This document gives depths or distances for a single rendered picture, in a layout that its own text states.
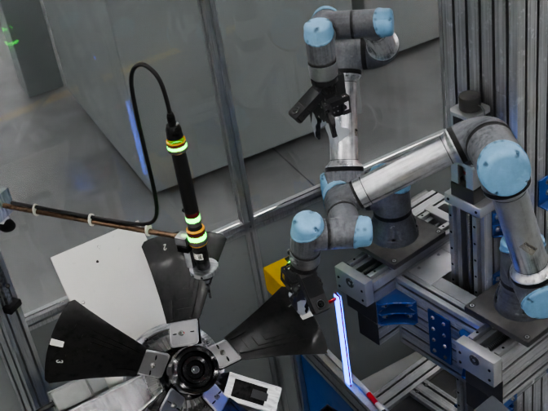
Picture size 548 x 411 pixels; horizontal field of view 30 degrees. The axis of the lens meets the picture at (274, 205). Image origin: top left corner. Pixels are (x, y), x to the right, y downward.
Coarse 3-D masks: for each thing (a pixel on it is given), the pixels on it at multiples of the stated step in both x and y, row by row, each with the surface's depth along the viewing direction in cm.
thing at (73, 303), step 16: (80, 304) 242; (64, 320) 242; (80, 320) 242; (96, 320) 243; (64, 336) 243; (80, 336) 243; (96, 336) 244; (112, 336) 244; (128, 336) 245; (48, 352) 244; (64, 352) 244; (80, 352) 245; (96, 352) 245; (112, 352) 246; (128, 352) 246; (144, 352) 247; (48, 368) 245; (64, 368) 246; (80, 368) 247; (96, 368) 248; (112, 368) 249; (128, 368) 250
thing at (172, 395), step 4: (172, 388) 248; (168, 392) 247; (172, 392) 248; (176, 392) 249; (168, 396) 247; (172, 396) 249; (176, 396) 250; (180, 396) 252; (164, 400) 246; (168, 400) 247; (172, 400) 249; (176, 400) 251; (180, 400) 252; (184, 400) 254; (164, 404) 246; (168, 404) 248; (180, 404) 253; (160, 408) 245; (164, 408) 247; (168, 408) 248; (172, 408) 250; (180, 408) 253
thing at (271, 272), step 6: (270, 264) 302; (276, 264) 301; (282, 264) 301; (264, 270) 300; (270, 270) 299; (276, 270) 299; (270, 276) 298; (276, 276) 296; (282, 276) 296; (270, 282) 300; (276, 282) 295; (282, 282) 294; (270, 288) 302; (276, 288) 297
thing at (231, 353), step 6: (222, 342) 259; (228, 342) 259; (210, 348) 258; (216, 348) 258; (222, 348) 258; (228, 348) 257; (216, 354) 256; (228, 354) 255; (234, 354) 255; (222, 360) 254; (234, 360) 253; (222, 366) 252
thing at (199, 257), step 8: (168, 120) 217; (168, 128) 217; (176, 128) 217; (168, 136) 218; (176, 136) 218; (192, 248) 236; (200, 248) 235; (200, 256) 236; (208, 256) 238; (200, 264) 238; (208, 264) 239; (208, 280) 241
